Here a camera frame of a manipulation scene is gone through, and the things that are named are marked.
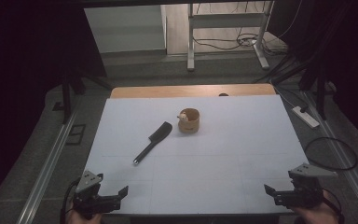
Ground wooden table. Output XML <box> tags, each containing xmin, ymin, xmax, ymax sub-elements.
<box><xmin>109</xmin><ymin>82</ymin><xmax>277</xmax><ymax>100</ymax></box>

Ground white metal stand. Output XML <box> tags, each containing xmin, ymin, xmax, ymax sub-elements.
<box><xmin>186</xmin><ymin>0</ymin><xmax>275</xmax><ymax>72</ymax></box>

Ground person's left hand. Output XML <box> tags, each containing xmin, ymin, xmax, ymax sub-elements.
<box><xmin>65</xmin><ymin>202</ymin><xmax>104</xmax><ymax>224</ymax></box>

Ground round wooden cup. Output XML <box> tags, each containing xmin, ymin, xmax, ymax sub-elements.
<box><xmin>176</xmin><ymin>107</ymin><xmax>201</xmax><ymax>135</ymax></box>

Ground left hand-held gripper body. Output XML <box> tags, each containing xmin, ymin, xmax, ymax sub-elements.
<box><xmin>73</xmin><ymin>170</ymin><xmax>121</xmax><ymax>218</ymax></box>

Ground black tripod stand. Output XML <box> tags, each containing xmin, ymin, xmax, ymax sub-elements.
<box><xmin>255</xmin><ymin>50</ymin><xmax>338</xmax><ymax>121</ymax></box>
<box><xmin>51</xmin><ymin>66</ymin><xmax>115</xmax><ymax>125</ymax></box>

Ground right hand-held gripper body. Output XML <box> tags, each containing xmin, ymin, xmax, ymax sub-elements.
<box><xmin>274</xmin><ymin>162</ymin><xmax>338</xmax><ymax>209</ymax></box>

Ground grey panel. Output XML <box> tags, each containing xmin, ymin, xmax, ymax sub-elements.
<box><xmin>83</xmin><ymin>4</ymin><xmax>168</xmax><ymax>54</ymax></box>

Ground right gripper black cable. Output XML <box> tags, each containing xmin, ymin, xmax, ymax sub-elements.
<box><xmin>321</xmin><ymin>187</ymin><xmax>346</xmax><ymax>224</ymax></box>

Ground tangled black floor cables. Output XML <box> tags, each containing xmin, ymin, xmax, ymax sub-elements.
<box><xmin>192</xmin><ymin>29</ymin><xmax>288</xmax><ymax>56</ymax></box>

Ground person's right hand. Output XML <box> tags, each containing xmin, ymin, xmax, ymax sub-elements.
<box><xmin>292</xmin><ymin>190</ymin><xmax>340</xmax><ymax>224</ymax></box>

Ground black looped cable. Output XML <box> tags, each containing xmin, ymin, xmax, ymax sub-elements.
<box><xmin>303</xmin><ymin>136</ymin><xmax>358</xmax><ymax>172</ymax></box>

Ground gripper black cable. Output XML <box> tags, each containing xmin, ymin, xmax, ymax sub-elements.
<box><xmin>321</xmin><ymin>187</ymin><xmax>346</xmax><ymax>224</ymax></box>
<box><xmin>59</xmin><ymin>178</ymin><xmax>81</xmax><ymax>224</ymax></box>

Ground black floor socket frame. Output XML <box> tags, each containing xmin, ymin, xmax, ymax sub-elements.
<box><xmin>65</xmin><ymin>123</ymin><xmax>87</xmax><ymax>146</ymax></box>

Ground white table mat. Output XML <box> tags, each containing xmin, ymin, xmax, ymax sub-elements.
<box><xmin>70</xmin><ymin>94</ymin><xmax>331</xmax><ymax>217</ymax></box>

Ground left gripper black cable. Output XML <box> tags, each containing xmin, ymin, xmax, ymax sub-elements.
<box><xmin>59</xmin><ymin>178</ymin><xmax>81</xmax><ymax>224</ymax></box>

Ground white power strip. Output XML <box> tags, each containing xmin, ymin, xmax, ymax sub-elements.
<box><xmin>291</xmin><ymin>105</ymin><xmax>321</xmax><ymax>130</ymax></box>

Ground metal floor rail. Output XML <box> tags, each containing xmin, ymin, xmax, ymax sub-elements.
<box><xmin>16</xmin><ymin>110</ymin><xmax>80</xmax><ymax>224</ymax></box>
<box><xmin>302</xmin><ymin>91</ymin><xmax>358</xmax><ymax>223</ymax></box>

